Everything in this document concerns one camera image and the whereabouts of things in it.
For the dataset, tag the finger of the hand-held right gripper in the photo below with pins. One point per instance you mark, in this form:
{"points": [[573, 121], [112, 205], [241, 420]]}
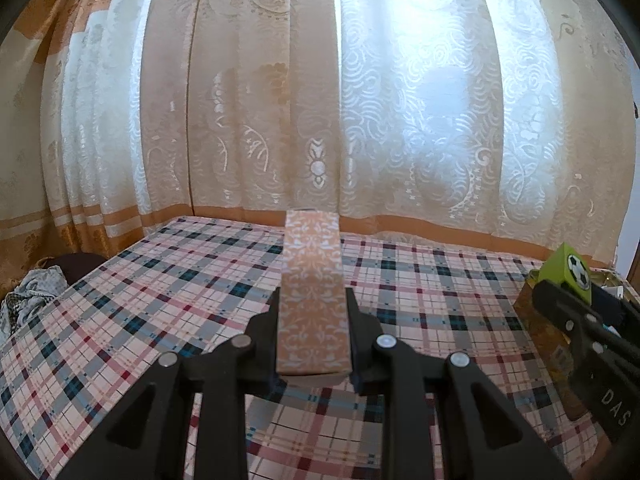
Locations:
{"points": [[610, 307], [560, 305]]}

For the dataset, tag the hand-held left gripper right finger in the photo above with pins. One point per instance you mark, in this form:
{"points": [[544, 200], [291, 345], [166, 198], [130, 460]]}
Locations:
{"points": [[357, 345]]}

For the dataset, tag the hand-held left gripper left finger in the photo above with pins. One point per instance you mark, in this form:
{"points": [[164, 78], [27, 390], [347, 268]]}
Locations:
{"points": [[270, 330]]}

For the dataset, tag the green soccer ball block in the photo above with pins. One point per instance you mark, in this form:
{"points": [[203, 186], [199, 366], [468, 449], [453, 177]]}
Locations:
{"points": [[562, 270]]}

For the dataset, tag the golden tin box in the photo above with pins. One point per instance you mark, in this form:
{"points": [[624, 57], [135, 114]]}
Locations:
{"points": [[545, 345]]}

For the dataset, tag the orange patterned carton box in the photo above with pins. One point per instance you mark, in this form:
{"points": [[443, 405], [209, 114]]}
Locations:
{"points": [[310, 300]]}

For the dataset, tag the plaid tablecloth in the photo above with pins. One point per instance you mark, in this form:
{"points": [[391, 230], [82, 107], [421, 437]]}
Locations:
{"points": [[175, 285]]}

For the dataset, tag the pile of patterned clothes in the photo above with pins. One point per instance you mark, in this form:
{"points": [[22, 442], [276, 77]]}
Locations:
{"points": [[35, 290]]}

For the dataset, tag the cream lace curtain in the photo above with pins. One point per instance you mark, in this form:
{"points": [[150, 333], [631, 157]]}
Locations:
{"points": [[400, 110]]}

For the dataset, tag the orange and white curtain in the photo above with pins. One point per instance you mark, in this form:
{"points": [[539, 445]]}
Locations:
{"points": [[65, 135]]}

